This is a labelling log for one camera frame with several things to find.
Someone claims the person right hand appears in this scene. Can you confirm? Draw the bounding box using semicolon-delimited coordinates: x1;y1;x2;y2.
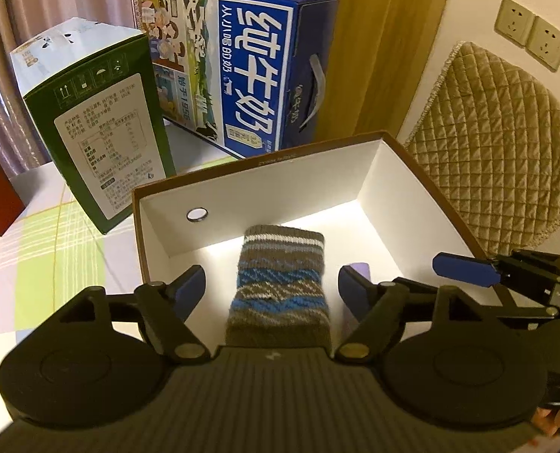
532;408;560;437

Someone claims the brown open cardboard box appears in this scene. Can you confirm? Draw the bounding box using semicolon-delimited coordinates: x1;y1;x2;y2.
131;130;541;355

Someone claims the checkered bed sheet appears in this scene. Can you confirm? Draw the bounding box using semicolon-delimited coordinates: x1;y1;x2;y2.
0;122;243;388

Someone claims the quilted tan chair cover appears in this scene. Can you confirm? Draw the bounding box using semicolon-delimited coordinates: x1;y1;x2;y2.
405;42;560;255

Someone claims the green white carton box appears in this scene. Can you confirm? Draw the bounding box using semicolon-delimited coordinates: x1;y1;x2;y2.
10;17;175;233

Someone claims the blue milk carton box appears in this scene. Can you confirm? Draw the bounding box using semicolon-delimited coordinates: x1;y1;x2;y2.
131;0;338;157

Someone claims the wall socket plate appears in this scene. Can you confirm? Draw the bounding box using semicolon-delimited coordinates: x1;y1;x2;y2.
526;15;560;72
494;0;536;47

